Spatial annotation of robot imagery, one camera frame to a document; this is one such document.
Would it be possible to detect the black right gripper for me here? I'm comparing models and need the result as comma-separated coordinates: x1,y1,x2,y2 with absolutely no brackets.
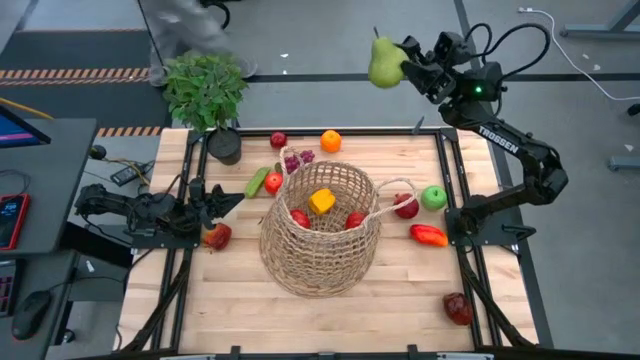
397,34,454,105

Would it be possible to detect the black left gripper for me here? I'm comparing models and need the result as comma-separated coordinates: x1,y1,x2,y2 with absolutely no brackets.
185,175,246,234

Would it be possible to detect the green pear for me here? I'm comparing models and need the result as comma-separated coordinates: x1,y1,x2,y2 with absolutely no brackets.
367,27,411,90

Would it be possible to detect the green cucumber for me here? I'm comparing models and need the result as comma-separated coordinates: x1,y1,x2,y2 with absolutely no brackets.
243,166,274,199

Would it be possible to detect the red and yellow apple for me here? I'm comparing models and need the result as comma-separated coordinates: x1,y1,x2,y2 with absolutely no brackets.
203,222,233,251

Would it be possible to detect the red tomato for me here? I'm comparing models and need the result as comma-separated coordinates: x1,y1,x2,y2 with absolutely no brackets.
263,171,285,196
289,208,312,230

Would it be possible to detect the purple grape bunch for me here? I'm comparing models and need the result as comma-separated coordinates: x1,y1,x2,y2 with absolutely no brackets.
282,149,316,174

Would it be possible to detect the yellow bell pepper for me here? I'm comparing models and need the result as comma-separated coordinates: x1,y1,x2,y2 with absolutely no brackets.
307,187,337,216

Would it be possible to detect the orange fruit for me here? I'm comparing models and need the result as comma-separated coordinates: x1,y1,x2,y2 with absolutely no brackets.
319,129,343,154

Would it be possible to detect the large red apple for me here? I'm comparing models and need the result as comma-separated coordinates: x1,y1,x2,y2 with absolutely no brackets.
344,210,368,231

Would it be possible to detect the green apple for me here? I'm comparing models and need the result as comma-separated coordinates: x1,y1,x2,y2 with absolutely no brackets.
420,184,449,212

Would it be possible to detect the dark red pomegranate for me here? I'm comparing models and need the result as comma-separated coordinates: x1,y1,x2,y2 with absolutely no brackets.
392,192,421,220

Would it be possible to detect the red-orange long pepper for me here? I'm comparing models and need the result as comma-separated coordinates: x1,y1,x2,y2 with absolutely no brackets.
409,223,450,248

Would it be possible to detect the dark red bell pepper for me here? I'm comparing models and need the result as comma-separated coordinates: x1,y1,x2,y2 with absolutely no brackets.
442,292,474,327

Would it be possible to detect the black power adapter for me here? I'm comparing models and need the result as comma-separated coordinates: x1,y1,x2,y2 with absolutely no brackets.
109,162,151,187

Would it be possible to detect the green potted plant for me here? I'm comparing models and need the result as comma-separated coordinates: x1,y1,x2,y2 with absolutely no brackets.
160,49,250,167

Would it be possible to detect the dark grey desk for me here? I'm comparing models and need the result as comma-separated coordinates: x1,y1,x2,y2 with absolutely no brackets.
0,117,99,360

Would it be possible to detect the person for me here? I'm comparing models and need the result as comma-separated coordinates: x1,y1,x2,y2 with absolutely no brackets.
138,0,260,89

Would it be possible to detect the grey table base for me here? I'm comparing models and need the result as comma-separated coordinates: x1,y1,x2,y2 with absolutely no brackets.
559,0,640,42

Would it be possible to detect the black striped-edge floor mat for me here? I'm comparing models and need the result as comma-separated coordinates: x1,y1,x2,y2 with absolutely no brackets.
0,28,196,139

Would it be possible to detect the red-cased phone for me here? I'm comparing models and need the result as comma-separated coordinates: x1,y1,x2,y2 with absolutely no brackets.
0,193,32,251

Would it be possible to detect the computer monitor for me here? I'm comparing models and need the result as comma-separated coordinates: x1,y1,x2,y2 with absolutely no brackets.
0,104,52,150

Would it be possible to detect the black computer mouse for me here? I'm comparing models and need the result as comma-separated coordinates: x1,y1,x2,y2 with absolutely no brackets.
10,289,54,342

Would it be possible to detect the grey furniture foot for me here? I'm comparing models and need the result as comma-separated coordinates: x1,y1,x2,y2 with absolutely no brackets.
608,154,640,172

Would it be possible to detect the black keyboard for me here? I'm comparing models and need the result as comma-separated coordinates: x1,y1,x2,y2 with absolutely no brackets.
0,259,24,319

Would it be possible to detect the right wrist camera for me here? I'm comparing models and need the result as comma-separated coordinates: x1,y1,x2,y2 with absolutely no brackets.
433,30,472,65

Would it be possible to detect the woven rope basket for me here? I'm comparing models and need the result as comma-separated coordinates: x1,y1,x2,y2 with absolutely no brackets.
258,144,424,300

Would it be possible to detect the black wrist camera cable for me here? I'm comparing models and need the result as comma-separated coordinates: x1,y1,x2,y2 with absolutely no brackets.
462,21,552,81

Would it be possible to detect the white floor cable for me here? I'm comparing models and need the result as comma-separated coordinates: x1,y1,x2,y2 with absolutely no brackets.
518,6,640,102

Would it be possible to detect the coiled black cable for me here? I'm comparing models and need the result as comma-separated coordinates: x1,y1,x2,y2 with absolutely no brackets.
199,0,232,30

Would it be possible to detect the yellow cable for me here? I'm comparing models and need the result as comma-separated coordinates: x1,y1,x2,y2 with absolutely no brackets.
0,97,54,121

